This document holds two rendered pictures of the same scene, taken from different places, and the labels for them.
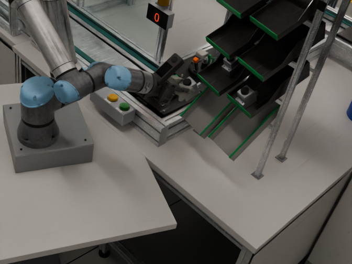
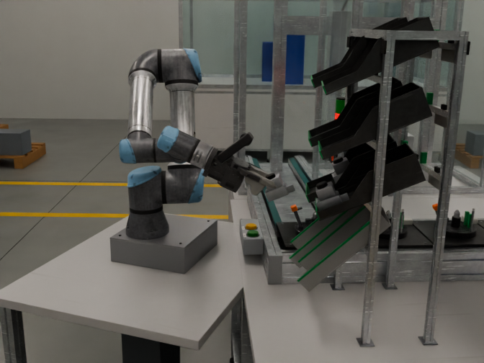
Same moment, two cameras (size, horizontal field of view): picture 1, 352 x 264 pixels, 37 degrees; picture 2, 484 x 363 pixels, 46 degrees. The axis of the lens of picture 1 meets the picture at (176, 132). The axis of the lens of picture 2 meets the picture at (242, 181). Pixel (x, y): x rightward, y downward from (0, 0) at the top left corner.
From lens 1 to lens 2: 1.42 m
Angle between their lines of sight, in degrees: 50
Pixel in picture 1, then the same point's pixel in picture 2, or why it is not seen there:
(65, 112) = (192, 225)
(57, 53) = (135, 117)
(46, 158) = (138, 251)
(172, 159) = (270, 297)
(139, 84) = (187, 148)
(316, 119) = not seen: outside the picture
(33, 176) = (121, 267)
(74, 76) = (137, 136)
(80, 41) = (287, 200)
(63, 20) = (181, 111)
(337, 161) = not seen: outside the picture
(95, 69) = not seen: hidden behind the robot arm
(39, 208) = (93, 285)
